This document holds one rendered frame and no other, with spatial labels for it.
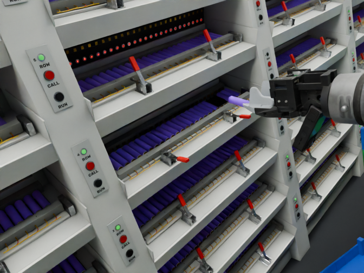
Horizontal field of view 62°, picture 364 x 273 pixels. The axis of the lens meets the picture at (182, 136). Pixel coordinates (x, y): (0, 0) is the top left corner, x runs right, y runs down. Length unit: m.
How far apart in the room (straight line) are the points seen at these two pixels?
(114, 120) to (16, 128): 0.19
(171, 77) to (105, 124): 0.24
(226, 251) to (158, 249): 0.29
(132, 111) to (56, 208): 0.27
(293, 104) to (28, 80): 0.50
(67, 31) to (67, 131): 0.20
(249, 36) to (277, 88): 0.44
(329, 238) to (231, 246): 0.61
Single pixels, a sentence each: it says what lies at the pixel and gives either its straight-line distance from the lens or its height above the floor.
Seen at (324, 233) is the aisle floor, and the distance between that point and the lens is 1.61.
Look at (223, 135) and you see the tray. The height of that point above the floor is 0.72.
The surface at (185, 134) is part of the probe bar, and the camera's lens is 0.87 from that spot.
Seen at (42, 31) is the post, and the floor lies 1.12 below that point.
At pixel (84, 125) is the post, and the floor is 0.93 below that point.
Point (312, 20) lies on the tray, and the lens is 1.40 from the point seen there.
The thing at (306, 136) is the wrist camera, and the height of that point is 0.78.
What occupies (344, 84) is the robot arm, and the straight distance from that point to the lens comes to 0.59.
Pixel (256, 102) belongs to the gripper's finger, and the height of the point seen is 0.85.
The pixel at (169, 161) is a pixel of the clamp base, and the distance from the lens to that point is 0.79.
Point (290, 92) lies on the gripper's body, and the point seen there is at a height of 0.88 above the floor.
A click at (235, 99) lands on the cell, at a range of 0.76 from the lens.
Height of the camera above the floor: 1.07
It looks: 20 degrees down
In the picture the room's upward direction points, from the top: 18 degrees counter-clockwise
